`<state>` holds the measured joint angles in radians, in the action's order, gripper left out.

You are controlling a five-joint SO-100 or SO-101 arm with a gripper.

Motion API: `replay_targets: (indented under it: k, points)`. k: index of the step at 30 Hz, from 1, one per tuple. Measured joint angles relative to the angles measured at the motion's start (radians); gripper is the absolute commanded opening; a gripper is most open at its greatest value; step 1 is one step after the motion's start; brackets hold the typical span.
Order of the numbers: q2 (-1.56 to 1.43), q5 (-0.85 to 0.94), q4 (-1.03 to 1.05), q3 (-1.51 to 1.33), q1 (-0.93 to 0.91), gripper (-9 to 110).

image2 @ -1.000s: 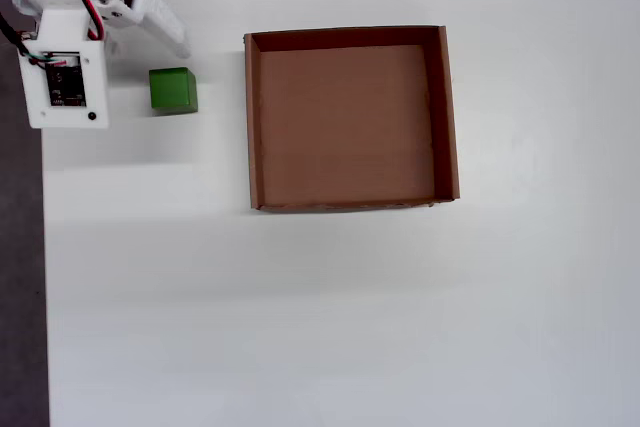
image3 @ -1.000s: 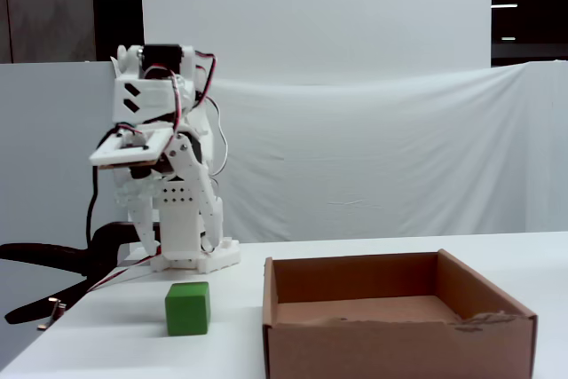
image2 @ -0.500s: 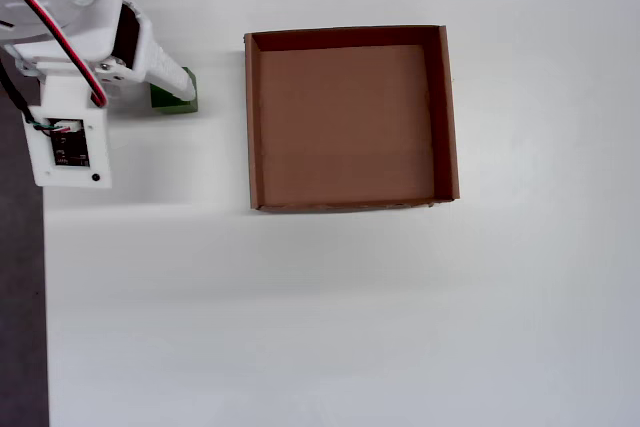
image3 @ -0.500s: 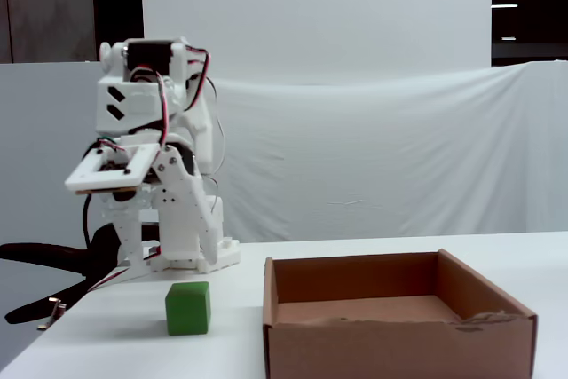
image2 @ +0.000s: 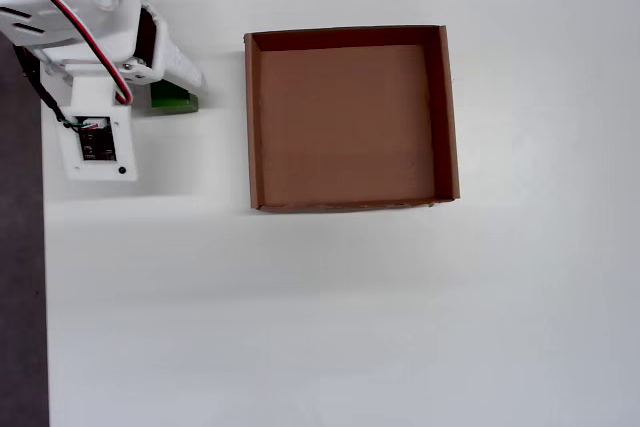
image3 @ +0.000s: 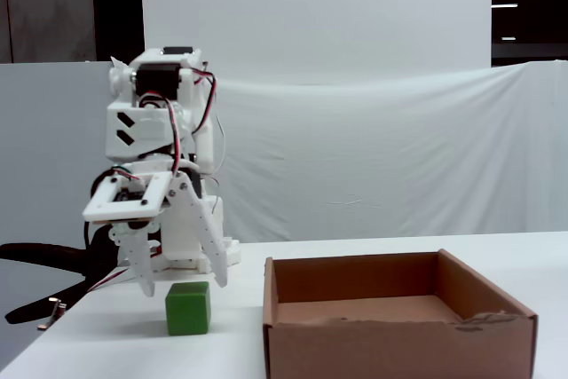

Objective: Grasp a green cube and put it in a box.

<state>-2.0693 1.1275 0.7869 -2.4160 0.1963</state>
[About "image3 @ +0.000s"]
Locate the white backdrop cloth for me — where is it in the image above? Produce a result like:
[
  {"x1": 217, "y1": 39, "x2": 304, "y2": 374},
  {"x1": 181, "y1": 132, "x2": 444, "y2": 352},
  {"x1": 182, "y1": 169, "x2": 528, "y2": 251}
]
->
[{"x1": 0, "y1": 59, "x2": 568, "y2": 260}]

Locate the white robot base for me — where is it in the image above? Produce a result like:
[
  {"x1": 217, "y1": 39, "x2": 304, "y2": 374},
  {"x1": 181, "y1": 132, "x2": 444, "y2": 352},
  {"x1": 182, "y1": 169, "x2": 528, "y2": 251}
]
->
[{"x1": 153, "y1": 194, "x2": 243, "y2": 274}]

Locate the metal table clamp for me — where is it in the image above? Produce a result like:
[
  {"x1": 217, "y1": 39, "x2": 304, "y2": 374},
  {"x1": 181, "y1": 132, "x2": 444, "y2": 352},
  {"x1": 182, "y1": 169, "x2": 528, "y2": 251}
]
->
[{"x1": 37, "y1": 297, "x2": 67, "y2": 332}]

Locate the red white base cable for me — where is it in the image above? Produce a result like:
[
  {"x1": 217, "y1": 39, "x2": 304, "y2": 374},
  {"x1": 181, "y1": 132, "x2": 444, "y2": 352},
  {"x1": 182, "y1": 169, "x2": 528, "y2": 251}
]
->
[{"x1": 86, "y1": 265, "x2": 130, "y2": 294}]

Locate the green cube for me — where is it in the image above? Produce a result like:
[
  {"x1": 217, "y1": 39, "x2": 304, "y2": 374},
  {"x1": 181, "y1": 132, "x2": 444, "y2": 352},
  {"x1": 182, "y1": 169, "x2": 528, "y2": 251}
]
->
[{"x1": 165, "y1": 281, "x2": 210, "y2": 336}]

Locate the white backdrop board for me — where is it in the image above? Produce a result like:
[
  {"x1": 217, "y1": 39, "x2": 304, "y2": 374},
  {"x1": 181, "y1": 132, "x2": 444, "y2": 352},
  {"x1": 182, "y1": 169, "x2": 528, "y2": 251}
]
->
[{"x1": 139, "y1": 0, "x2": 493, "y2": 87}]

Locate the brown cardboard box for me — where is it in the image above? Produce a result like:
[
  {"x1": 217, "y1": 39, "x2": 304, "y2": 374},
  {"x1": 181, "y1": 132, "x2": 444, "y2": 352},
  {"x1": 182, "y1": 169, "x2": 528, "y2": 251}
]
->
[{"x1": 263, "y1": 249, "x2": 539, "y2": 379}]

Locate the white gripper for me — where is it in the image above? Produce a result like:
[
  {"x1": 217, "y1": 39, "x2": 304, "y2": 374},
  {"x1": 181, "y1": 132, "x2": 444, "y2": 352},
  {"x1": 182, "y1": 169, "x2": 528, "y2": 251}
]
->
[{"x1": 103, "y1": 156, "x2": 229, "y2": 297}]

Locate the white camera mount with board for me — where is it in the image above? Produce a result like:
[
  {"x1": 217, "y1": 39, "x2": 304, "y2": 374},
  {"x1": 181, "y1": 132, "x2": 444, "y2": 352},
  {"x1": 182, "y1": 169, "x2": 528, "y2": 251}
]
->
[{"x1": 82, "y1": 170, "x2": 175, "y2": 224}]

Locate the red black servo cable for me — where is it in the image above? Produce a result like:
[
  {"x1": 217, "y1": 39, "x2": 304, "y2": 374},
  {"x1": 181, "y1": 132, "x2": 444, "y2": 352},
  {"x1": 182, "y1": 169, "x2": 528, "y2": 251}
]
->
[
  {"x1": 137, "y1": 94, "x2": 184, "y2": 176},
  {"x1": 190, "y1": 61, "x2": 220, "y2": 132}
]

